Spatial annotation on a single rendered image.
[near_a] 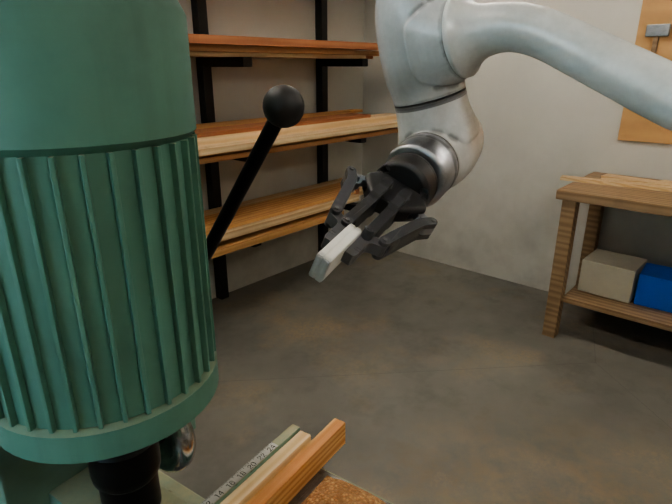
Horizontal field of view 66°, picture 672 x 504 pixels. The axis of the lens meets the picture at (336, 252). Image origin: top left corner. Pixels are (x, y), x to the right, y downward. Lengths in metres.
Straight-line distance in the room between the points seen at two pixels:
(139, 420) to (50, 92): 0.22
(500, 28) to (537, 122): 2.97
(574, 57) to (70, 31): 0.51
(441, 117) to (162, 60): 0.45
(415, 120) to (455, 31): 0.12
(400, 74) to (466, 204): 3.22
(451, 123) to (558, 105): 2.88
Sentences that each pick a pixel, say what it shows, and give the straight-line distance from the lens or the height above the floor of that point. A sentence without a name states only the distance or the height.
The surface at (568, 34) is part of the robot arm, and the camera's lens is 0.66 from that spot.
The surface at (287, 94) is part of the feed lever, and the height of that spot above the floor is 1.44.
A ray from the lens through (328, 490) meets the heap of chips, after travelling 0.76.
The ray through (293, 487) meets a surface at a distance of 0.78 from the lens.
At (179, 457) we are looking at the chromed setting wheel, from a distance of 0.71.
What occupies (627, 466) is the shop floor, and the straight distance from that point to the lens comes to 2.44.
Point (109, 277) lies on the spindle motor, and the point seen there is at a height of 1.33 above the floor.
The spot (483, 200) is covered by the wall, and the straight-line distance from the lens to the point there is 3.85.
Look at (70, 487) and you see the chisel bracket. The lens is 0.62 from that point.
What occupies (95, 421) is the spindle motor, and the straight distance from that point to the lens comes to 0.41.
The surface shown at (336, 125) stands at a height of 1.10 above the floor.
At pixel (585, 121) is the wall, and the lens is 3.55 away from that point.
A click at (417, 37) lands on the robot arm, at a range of 0.70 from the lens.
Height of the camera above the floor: 1.46
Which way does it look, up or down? 20 degrees down
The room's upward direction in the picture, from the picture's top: straight up
